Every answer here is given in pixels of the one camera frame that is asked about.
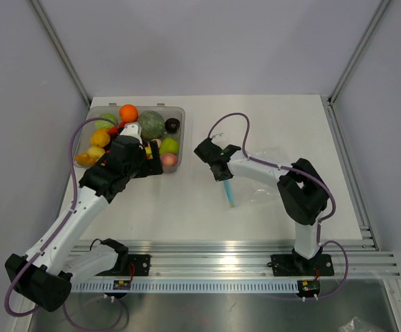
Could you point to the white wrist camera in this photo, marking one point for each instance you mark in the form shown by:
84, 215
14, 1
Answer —
217, 135
132, 129

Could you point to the green melon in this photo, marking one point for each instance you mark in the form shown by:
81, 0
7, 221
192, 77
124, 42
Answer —
152, 125

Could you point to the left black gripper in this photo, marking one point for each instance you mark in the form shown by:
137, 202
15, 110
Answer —
153, 167

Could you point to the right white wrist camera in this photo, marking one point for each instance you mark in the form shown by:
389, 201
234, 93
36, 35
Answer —
217, 135

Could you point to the left aluminium frame post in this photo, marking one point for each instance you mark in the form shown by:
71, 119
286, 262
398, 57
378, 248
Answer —
51, 33

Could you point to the clear plastic food bin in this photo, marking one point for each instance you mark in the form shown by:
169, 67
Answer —
165, 111

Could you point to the yellow lemon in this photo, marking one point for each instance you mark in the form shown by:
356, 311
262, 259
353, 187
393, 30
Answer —
100, 138

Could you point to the green apple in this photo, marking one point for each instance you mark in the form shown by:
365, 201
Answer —
169, 145

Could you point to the orange fruit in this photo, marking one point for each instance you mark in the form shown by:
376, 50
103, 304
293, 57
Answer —
128, 113

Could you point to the white slotted cable duct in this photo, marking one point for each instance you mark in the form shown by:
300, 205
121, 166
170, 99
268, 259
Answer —
187, 286

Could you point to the yellow pear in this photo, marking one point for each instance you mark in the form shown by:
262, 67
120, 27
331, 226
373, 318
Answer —
95, 152

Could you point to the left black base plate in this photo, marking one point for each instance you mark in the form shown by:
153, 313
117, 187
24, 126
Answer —
139, 265

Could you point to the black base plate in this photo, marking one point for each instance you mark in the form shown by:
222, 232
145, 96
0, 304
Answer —
139, 265
288, 265

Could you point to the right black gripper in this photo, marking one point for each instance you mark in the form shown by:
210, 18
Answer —
220, 178

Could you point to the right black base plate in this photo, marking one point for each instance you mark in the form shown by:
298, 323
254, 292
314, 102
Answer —
288, 265

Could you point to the dark avocado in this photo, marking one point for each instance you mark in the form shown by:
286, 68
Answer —
172, 125

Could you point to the aluminium mounting rail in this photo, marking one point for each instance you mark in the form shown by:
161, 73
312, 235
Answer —
249, 259

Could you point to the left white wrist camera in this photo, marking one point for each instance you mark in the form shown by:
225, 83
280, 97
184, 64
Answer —
132, 129

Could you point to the clear zip top bag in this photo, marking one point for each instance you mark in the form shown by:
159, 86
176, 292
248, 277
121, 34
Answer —
251, 182

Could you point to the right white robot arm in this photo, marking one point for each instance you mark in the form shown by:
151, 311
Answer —
302, 191

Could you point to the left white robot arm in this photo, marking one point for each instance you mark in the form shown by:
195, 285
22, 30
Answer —
43, 274

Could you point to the crumpled plastic bag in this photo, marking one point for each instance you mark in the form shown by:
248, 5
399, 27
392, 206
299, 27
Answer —
358, 325

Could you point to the green cabbage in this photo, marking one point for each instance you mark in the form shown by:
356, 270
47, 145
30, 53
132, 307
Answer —
107, 121

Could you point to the orange tangerine piece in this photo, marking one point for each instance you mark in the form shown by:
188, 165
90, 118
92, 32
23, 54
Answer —
84, 160

